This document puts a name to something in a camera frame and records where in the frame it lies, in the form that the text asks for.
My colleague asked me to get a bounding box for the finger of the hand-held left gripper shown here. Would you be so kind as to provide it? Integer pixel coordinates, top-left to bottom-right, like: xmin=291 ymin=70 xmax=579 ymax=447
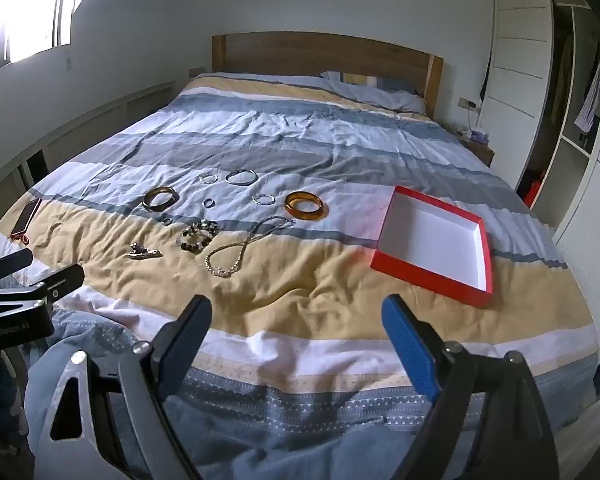
xmin=30 ymin=263 xmax=86 ymax=311
xmin=0 ymin=247 xmax=34 ymax=289

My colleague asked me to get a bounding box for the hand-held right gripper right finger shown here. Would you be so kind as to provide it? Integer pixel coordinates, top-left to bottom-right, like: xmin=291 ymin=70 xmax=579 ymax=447
xmin=381 ymin=294 xmax=561 ymax=480

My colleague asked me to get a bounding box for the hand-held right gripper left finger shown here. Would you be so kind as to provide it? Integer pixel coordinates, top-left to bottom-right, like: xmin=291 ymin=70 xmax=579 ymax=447
xmin=26 ymin=295 xmax=213 ymax=480

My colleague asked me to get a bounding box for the silver brooch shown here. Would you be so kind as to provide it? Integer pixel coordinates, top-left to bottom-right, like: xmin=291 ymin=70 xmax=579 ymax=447
xmin=128 ymin=242 xmax=162 ymax=261

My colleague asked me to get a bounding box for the pearl necklace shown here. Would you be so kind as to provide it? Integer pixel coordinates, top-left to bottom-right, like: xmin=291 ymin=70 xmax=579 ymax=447
xmin=205 ymin=215 xmax=296 ymax=278

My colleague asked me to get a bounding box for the red shallow box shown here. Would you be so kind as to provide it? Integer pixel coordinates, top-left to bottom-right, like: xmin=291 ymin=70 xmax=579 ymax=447
xmin=370 ymin=185 xmax=494 ymax=309

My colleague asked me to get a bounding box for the dark brown bangle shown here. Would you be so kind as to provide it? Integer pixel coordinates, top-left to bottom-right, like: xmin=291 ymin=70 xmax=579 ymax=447
xmin=142 ymin=186 xmax=179 ymax=213

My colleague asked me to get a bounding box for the dark beaded bracelet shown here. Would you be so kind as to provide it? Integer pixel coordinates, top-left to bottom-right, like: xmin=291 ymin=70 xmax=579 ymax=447
xmin=180 ymin=218 xmax=220 ymax=253

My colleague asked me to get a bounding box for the orange amber bangle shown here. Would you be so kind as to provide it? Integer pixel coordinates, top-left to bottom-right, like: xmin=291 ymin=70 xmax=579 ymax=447
xmin=283 ymin=190 xmax=327 ymax=221

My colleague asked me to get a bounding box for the phone in red case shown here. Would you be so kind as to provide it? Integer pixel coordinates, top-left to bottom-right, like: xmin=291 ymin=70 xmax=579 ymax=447
xmin=10 ymin=197 xmax=43 ymax=247

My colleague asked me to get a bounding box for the large silver bangle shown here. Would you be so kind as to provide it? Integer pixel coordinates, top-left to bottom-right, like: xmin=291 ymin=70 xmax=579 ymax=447
xmin=224 ymin=168 xmax=257 ymax=186

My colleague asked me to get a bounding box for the red bag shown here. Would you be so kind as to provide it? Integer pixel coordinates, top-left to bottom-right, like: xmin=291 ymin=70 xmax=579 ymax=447
xmin=522 ymin=170 xmax=546 ymax=208

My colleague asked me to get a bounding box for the wooden bedside table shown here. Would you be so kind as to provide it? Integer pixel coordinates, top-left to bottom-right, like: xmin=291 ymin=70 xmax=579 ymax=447
xmin=455 ymin=127 xmax=496 ymax=168

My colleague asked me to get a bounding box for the wooden bed with striped duvet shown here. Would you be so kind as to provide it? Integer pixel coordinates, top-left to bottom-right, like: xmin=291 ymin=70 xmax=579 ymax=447
xmin=0 ymin=72 xmax=600 ymax=480

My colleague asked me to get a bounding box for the window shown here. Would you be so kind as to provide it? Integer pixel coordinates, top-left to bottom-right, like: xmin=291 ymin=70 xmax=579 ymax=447
xmin=0 ymin=0 xmax=98 ymax=76

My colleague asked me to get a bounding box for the grey striped pillow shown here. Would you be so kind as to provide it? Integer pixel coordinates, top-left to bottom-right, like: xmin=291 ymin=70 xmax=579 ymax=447
xmin=320 ymin=71 xmax=427 ymax=113

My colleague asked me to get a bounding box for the hanging light shirt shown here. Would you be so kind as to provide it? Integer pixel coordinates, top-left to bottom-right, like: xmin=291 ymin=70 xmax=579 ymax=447
xmin=574 ymin=35 xmax=600 ymax=136

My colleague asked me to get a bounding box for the white wardrobe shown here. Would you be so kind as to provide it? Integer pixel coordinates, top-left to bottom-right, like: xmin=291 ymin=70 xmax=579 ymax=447
xmin=480 ymin=0 xmax=600 ymax=281

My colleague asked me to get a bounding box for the wooden headboard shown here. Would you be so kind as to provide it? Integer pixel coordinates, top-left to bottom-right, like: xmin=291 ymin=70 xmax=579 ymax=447
xmin=211 ymin=32 xmax=445 ymax=120

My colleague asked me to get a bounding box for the white low wall cabinet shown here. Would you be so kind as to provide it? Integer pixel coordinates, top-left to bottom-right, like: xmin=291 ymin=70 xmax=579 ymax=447
xmin=0 ymin=80 xmax=176 ymax=241

